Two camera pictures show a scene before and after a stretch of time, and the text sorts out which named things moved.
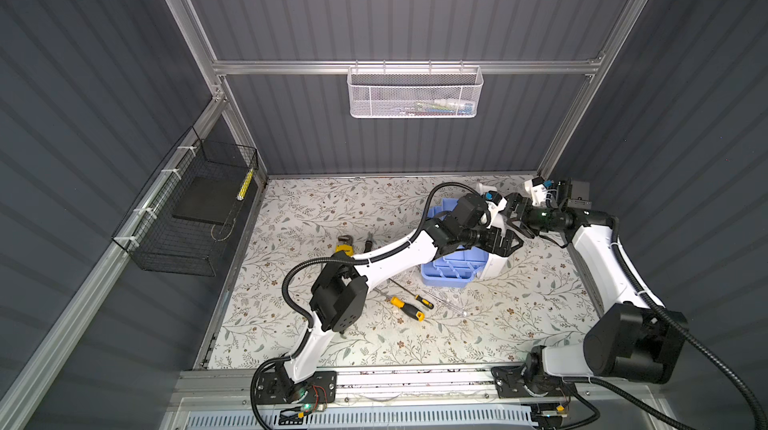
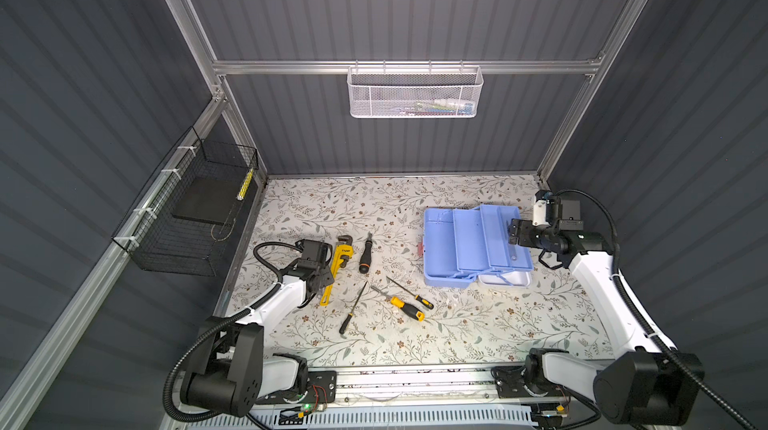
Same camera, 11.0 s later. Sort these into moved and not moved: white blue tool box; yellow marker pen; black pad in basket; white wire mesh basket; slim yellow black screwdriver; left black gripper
Moved: white blue tool box; left black gripper
Not moved: black pad in basket; slim yellow black screwdriver; yellow marker pen; white wire mesh basket
